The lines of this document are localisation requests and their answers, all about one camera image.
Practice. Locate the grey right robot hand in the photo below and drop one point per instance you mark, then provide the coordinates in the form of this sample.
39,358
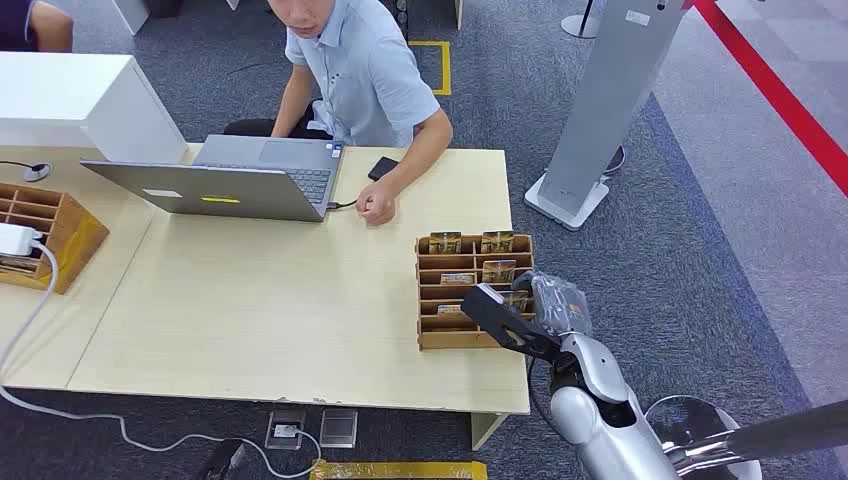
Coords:
560,306

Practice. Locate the person's left hand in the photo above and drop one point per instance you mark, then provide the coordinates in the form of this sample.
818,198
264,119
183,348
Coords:
376,204

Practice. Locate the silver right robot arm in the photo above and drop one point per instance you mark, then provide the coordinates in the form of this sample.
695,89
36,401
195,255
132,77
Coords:
606,424

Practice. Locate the person's left forearm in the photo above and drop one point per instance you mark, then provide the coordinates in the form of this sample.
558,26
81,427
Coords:
418,154

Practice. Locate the person's right forearm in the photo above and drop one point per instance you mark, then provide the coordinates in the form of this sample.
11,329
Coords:
291,106

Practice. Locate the gold card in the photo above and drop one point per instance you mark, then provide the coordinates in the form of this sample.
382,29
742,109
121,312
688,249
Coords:
444,243
498,271
457,279
450,309
517,299
497,242

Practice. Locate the wooden card holder rack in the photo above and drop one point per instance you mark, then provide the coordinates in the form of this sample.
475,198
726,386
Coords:
450,331

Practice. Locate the person in dark shirt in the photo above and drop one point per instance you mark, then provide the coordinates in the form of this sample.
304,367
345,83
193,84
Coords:
33,23

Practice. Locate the black smartphone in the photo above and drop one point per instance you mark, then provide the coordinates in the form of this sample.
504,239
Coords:
383,168

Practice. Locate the grey laptop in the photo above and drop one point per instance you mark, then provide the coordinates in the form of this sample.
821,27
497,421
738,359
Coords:
252,179

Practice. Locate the wooden desk leg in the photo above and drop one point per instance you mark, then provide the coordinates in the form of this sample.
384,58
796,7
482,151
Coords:
485,429

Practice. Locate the yellow floor tape square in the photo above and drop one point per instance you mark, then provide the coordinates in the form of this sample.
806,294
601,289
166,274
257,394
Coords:
445,66

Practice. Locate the round chrome stanchion base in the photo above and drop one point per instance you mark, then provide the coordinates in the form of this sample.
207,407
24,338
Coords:
689,420

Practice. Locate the grey kiosk stand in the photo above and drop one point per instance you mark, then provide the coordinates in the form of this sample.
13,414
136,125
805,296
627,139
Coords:
609,99

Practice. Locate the closed floor outlet box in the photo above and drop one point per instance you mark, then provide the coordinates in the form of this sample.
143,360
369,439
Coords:
338,428

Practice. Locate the yellow floor tape strip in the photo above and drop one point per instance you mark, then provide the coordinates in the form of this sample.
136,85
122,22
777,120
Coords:
397,471

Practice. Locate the floor outlet box with plug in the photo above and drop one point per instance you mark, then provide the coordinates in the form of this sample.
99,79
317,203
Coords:
285,429

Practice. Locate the round grey stand base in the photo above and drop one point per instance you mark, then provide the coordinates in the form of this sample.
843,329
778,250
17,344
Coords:
580,25

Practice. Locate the red floor tape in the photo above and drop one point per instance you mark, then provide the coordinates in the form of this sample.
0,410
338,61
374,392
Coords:
775,93

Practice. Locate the white furniture panel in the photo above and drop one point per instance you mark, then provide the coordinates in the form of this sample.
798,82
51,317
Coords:
130,13

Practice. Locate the wooden desk organizer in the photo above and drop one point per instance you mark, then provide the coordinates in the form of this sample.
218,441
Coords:
63,242

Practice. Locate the round grey desk puck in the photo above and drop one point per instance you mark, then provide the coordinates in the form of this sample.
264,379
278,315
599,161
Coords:
37,172

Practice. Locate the white power adapter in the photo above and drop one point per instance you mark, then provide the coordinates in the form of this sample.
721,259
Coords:
16,238

